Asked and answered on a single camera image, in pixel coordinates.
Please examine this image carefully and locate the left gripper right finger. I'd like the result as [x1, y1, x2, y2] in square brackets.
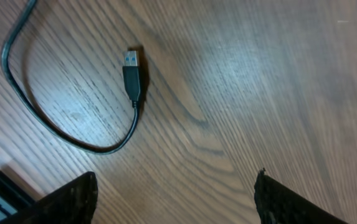
[254, 169, 345, 224]

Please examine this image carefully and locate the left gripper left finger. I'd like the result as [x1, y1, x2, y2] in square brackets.
[0, 172, 98, 224]

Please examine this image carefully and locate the black cable bundle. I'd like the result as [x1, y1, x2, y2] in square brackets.
[0, 0, 141, 156]

